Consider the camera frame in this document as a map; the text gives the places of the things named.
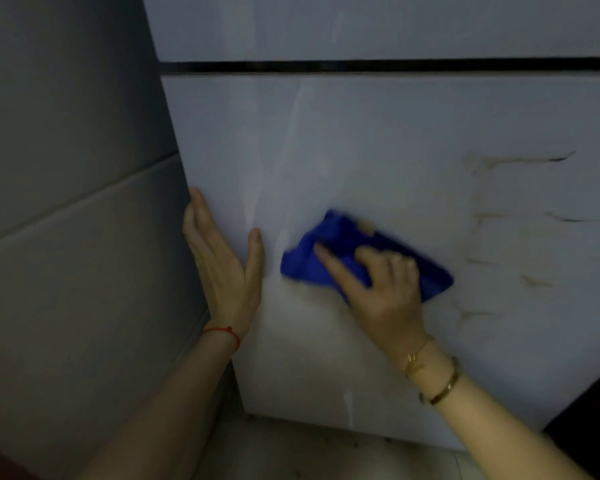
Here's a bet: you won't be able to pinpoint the person's left hand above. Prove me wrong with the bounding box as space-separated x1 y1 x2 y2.
182 187 266 341

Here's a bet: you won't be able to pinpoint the person's right hand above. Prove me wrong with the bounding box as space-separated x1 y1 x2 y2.
313 244 435 366

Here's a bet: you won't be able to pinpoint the blue cleaning cloth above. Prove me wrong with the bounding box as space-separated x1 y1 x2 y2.
280 209 455 305

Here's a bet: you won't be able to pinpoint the stained white cabinet panel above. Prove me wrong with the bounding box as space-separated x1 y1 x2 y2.
161 72 600 451

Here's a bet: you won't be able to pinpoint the person's right forearm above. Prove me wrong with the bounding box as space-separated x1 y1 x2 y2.
401 339 594 480

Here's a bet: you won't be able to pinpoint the person's left forearm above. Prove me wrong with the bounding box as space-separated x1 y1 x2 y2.
75 327 244 480

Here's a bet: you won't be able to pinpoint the gold bangle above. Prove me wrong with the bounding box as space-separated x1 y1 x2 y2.
418 357 462 407

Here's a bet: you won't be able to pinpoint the plain white cabinet panel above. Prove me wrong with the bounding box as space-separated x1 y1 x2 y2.
141 0 600 63

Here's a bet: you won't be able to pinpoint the red string bracelet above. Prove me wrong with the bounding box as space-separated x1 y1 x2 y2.
202 326 242 352

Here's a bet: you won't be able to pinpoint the thin gold chain bracelet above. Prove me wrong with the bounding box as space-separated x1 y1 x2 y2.
403 335 436 381

